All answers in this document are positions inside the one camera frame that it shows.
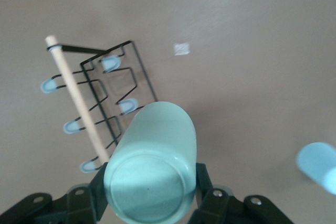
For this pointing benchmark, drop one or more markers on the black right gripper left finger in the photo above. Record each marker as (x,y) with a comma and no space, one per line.
(78,203)

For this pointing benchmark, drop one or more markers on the mint green plastic cup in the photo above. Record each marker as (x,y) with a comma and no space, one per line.
(155,161)

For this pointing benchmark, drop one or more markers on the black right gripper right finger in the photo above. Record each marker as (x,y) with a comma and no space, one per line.
(223,208)

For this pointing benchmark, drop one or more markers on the small square tape mark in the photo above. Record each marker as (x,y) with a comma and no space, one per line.
(182,49)

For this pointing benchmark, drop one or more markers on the light blue plastic cup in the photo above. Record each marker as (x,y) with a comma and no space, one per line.
(315,163)

